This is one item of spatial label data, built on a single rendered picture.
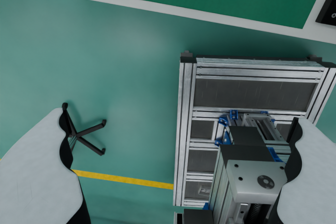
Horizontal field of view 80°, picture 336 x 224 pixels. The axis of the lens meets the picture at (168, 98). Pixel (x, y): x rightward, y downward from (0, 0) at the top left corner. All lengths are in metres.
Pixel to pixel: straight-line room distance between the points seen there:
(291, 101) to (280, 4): 0.90
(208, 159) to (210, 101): 0.48
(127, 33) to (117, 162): 1.14
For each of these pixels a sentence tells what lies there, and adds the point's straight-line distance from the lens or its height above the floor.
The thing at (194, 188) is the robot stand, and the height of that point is 0.21.
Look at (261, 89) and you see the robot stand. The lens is 1.27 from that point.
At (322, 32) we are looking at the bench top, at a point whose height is 0.75.
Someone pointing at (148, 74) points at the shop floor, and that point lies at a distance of 1.38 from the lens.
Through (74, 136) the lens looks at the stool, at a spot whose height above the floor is 0.08.
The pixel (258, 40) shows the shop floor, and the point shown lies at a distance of 1.38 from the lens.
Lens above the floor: 1.26
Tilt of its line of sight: 60 degrees down
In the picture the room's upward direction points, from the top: 175 degrees counter-clockwise
